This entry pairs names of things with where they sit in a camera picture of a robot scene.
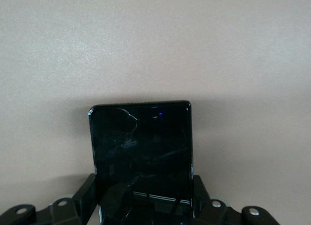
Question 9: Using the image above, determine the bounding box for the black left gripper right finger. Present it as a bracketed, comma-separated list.
[191, 174, 282, 225]

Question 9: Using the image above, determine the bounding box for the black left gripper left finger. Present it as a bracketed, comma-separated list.
[0, 173, 98, 225]

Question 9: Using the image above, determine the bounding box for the long black smartphone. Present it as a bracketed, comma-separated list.
[87, 100, 195, 225]

